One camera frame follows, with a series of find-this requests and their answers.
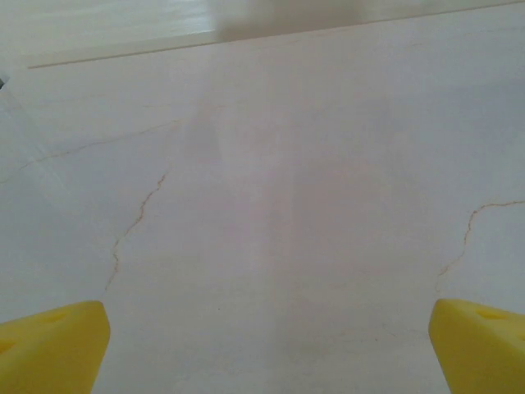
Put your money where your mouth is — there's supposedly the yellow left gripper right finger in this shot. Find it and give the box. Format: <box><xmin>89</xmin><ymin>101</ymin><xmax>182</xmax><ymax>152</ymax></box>
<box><xmin>427</xmin><ymin>298</ymin><xmax>525</xmax><ymax>394</ymax></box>

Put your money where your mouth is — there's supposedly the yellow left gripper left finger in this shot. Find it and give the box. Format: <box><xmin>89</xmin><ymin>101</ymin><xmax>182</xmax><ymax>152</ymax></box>
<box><xmin>0</xmin><ymin>300</ymin><xmax>112</xmax><ymax>394</ymax></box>

